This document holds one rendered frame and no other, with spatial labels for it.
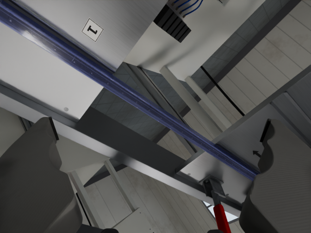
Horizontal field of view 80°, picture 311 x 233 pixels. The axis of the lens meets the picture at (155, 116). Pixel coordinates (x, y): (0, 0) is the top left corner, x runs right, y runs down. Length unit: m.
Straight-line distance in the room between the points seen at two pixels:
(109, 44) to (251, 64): 3.44
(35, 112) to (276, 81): 3.44
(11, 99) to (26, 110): 0.02
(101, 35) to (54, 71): 0.07
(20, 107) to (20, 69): 0.04
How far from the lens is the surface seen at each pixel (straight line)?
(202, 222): 4.84
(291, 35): 3.60
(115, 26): 0.20
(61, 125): 0.26
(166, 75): 0.75
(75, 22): 0.21
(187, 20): 0.68
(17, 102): 0.26
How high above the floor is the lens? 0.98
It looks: 18 degrees down
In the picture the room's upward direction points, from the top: 143 degrees clockwise
